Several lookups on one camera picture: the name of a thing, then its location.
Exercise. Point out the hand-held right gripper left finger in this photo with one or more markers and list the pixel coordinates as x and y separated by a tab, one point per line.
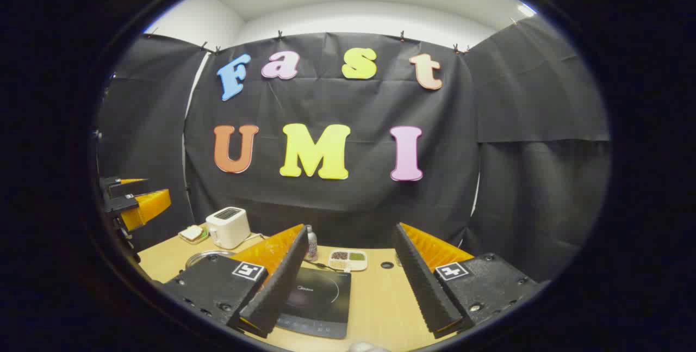
283	286

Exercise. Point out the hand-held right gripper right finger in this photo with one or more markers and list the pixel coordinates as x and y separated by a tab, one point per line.
421	286

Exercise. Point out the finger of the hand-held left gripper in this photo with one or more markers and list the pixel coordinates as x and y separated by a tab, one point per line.
147	208
128	187

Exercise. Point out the black induction cooktop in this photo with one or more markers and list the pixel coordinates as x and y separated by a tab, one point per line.
321	297

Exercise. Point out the stainless steel pot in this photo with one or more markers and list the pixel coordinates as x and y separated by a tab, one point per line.
202	254

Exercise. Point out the printed metal bottle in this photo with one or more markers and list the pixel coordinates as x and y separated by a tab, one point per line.
311	246

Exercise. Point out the sandwich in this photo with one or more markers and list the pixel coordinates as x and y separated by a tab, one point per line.
192	232

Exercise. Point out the small green plate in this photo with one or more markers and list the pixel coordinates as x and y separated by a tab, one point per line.
202	239

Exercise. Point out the white divided bean tray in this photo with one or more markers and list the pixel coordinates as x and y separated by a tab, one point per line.
348	260

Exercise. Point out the white toaster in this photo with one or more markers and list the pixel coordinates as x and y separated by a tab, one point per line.
228	227

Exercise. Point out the small ceiling light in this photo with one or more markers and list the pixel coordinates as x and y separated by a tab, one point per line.
526	10

